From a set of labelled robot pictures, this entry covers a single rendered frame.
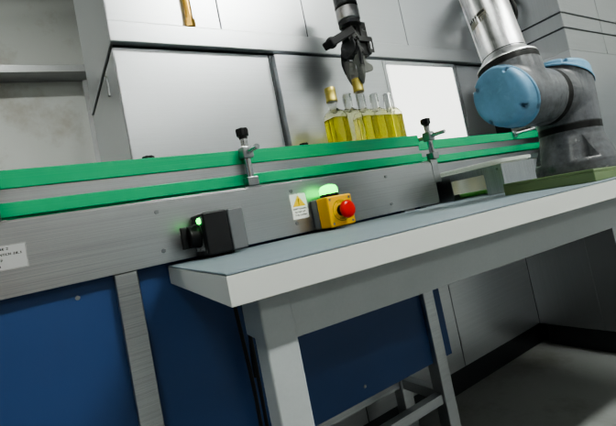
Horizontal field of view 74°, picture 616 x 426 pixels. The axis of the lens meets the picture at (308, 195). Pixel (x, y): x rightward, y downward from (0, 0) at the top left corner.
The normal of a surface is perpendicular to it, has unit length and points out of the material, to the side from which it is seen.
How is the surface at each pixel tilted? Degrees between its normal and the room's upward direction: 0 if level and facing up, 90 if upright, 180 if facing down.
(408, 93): 90
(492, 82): 94
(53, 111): 90
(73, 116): 90
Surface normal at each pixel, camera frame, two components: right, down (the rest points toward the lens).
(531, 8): -0.83, 0.14
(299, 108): 0.52, -0.15
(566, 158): -0.70, -0.25
